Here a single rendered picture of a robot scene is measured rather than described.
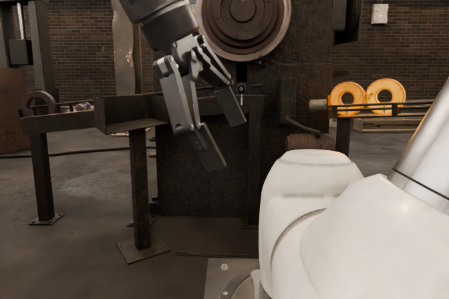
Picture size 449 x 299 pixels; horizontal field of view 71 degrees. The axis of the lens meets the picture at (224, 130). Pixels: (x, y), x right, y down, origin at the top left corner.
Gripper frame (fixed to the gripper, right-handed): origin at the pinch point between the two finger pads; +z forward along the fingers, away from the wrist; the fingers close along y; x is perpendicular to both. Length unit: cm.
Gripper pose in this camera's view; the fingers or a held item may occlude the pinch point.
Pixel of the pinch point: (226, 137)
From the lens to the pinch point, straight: 49.7
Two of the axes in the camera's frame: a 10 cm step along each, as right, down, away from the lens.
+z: 4.2, 8.4, 3.4
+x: 8.7, -2.7, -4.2
